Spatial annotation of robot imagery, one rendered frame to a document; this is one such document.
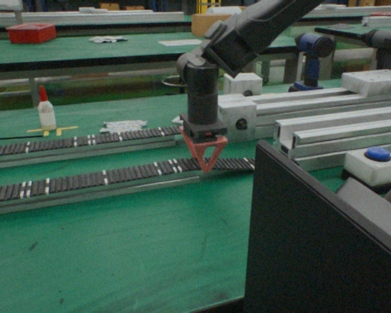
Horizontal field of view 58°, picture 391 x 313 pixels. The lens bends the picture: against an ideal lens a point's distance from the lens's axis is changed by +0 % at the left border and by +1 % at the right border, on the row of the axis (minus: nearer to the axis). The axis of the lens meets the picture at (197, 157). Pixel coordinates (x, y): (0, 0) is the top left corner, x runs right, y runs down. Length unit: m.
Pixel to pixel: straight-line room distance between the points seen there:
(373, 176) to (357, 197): 0.49
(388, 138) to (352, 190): 0.66
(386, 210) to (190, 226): 0.41
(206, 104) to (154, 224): 0.23
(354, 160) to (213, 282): 0.38
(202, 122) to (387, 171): 0.35
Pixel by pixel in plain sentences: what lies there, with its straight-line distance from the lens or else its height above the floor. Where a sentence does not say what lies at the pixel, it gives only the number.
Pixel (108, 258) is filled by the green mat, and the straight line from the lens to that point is 0.55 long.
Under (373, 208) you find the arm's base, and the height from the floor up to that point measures 1.02.
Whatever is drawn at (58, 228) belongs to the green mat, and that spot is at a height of 0.78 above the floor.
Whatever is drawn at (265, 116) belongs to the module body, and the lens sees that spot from 0.90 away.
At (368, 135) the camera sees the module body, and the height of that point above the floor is 0.84.
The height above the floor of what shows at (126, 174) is 0.81.
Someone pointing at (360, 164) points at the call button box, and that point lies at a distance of 0.73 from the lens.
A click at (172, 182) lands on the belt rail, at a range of 0.69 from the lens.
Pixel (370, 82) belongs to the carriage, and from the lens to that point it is 1.06.
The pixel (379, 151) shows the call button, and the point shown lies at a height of 0.85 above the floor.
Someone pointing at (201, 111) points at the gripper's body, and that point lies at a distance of 0.64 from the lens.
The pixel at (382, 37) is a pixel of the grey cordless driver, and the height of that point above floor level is 0.98.
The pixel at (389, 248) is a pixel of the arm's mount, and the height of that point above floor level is 1.03.
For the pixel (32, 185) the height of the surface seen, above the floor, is 0.81.
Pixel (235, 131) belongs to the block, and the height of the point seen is 0.81.
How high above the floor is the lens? 1.13
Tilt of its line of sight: 26 degrees down
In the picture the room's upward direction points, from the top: straight up
